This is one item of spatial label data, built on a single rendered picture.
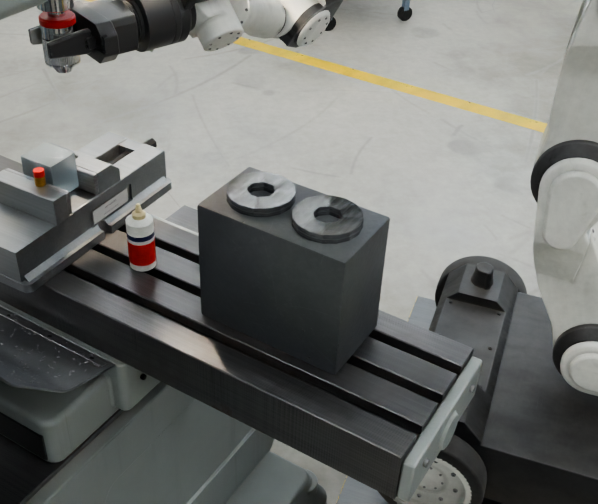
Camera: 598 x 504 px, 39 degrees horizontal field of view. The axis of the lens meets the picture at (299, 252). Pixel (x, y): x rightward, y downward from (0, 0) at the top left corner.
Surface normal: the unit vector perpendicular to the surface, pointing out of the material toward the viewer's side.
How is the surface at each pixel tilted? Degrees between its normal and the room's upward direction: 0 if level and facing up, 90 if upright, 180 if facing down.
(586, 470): 0
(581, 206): 90
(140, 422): 90
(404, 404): 0
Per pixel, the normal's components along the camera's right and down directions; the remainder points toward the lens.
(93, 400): 0.85, 0.33
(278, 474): 0.04, -0.80
